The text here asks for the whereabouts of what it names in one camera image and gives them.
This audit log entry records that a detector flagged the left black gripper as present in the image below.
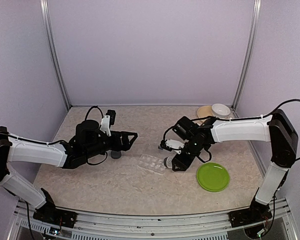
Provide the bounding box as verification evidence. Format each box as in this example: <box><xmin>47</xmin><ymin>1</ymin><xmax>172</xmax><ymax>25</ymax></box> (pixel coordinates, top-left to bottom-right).
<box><xmin>84</xmin><ymin>130</ymin><xmax>138</xmax><ymax>159</ymax></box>

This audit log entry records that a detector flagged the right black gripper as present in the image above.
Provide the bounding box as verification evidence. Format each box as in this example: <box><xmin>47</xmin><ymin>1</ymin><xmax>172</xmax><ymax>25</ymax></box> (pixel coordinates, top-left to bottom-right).
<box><xmin>171</xmin><ymin>138</ymin><xmax>206</xmax><ymax>171</ymax></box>

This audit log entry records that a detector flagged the orange pill bottle grey cap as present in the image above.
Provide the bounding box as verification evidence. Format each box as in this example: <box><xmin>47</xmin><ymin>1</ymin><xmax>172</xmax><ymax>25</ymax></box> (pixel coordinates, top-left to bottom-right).
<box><xmin>163</xmin><ymin>156</ymin><xmax>174</xmax><ymax>169</ymax></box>

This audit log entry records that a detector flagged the clear plastic pill organizer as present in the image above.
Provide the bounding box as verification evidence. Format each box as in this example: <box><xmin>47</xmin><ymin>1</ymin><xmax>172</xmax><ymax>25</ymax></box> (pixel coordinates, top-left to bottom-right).
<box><xmin>138</xmin><ymin>144</ymin><xmax>166</xmax><ymax>175</ymax></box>

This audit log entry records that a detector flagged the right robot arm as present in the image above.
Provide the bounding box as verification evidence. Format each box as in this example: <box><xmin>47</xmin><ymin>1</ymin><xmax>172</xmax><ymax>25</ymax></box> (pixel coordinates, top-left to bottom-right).
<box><xmin>161</xmin><ymin>109</ymin><xmax>299</xmax><ymax>222</ymax></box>

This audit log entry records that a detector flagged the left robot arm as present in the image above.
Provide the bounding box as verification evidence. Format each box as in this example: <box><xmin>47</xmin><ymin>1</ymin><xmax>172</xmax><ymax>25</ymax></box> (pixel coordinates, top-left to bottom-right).
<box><xmin>0</xmin><ymin>119</ymin><xmax>138</xmax><ymax>223</ymax></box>

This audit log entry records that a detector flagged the green plate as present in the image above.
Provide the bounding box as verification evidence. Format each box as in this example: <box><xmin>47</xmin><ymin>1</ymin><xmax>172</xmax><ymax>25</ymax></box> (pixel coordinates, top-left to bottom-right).
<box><xmin>196</xmin><ymin>162</ymin><xmax>230</xmax><ymax>193</ymax></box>

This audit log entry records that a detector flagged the round wooden plate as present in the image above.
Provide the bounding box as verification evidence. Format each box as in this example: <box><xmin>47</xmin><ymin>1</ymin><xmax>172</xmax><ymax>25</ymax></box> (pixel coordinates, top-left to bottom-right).
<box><xmin>197</xmin><ymin>105</ymin><xmax>214</xmax><ymax>118</ymax></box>

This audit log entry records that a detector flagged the white bowl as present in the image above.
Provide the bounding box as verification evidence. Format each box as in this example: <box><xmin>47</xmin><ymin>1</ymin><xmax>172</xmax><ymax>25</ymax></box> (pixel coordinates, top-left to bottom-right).
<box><xmin>211</xmin><ymin>103</ymin><xmax>231</xmax><ymax>119</ymax></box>

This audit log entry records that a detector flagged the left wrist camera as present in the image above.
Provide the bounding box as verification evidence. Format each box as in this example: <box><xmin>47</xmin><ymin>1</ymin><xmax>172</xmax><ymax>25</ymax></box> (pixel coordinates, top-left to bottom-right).
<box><xmin>100</xmin><ymin>109</ymin><xmax>116</xmax><ymax>137</ymax></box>

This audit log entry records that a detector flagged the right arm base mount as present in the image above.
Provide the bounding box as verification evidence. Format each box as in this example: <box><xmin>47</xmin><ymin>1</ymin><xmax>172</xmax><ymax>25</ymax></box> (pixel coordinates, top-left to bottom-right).
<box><xmin>228</xmin><ymin>196</ymin><xmax>273</xmax><ymax>228</ymax></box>

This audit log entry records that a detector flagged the front aluminium rail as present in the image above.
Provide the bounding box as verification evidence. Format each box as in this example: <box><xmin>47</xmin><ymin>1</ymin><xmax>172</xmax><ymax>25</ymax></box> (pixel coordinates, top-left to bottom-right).
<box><xmin>7</xmin><ymin>197</ymin><xmax>300</xmax><ymax>240</ymax></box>

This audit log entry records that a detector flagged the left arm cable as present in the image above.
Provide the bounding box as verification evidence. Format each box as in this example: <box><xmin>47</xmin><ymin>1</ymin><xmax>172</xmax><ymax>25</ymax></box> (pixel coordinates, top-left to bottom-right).
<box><xmin>0</xmin><ymin>105</ymin><xmax>111</xmax><ymax>167</ymax></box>

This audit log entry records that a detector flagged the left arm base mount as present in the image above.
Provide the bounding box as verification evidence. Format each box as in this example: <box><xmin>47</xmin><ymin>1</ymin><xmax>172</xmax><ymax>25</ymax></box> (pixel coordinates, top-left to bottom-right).
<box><xmin>33</xmin><ymin>188</ymin><xmax>78</xmax><ymax>229</ymax></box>

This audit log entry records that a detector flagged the left aluminium frame post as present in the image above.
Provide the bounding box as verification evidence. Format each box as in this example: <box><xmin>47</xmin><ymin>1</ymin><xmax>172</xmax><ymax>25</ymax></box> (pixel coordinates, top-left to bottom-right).
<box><xmin>39</xmin><ymin>0</ymin><xmax>72</xmax><ymax>111</ymax></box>

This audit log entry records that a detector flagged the aluminium frame post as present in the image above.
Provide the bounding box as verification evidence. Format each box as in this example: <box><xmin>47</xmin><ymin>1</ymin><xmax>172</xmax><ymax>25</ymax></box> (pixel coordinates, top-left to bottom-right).
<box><xmin>39</xmin><ymin>0</ymin><xmax>72</xmax><ymax>111</ymax></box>
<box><xmin>231</xmin><ymin>0</ymin><xmax>262</xmax><ymax>112</ymax></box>

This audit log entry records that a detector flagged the right aluminium frame post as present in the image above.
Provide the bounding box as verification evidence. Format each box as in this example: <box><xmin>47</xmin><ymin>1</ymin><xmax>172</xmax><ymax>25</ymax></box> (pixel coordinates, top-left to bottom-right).
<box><xmin>231</xmin><ymin>0</ymin><xmax>262</xmax><ymax>112</ymax></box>

